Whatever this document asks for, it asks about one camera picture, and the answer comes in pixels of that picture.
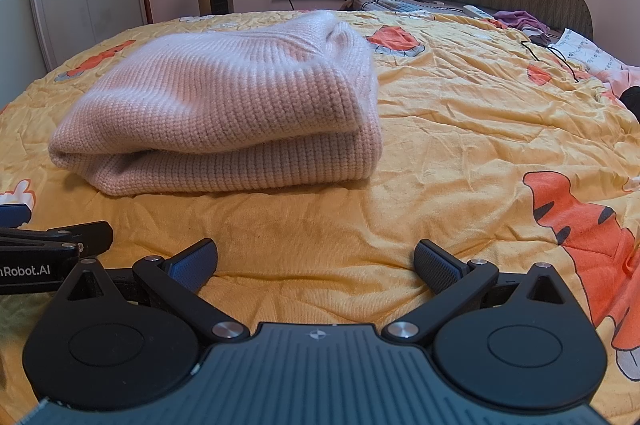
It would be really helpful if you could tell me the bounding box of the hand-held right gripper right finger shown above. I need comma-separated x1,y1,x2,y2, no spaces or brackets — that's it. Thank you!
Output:
382,238,576,347

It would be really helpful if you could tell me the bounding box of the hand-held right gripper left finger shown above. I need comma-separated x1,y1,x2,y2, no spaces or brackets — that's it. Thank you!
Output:
65,238,252,347

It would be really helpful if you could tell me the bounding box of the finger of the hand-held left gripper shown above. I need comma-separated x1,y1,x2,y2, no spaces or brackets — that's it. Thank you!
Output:
0,220,114,262
0,204,32,229

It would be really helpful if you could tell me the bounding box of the pink knit sweater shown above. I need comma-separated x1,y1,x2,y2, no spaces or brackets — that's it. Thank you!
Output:
48,8,385,198

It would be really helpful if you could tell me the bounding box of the yellow printed blanket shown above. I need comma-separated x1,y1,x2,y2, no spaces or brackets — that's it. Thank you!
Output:
0,7,640,422

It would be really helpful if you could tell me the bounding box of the dark cloth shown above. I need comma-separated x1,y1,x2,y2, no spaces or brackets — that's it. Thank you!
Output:
619,84,640,122

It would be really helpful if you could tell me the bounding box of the purple cloth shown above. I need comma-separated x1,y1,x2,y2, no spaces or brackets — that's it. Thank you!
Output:
492,8,552,34

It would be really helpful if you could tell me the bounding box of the light pink cloth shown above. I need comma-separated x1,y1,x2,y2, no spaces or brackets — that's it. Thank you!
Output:
595,64,640,107

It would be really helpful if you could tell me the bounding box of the grey quilted pillow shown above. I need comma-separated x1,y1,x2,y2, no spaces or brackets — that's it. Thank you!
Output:
344,0,496,19

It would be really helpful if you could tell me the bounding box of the white printed cloth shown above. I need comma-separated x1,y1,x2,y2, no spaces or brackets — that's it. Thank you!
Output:
552,27,629,74

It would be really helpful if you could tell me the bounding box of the thin black cable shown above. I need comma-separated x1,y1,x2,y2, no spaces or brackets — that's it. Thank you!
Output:
519,32,597,82

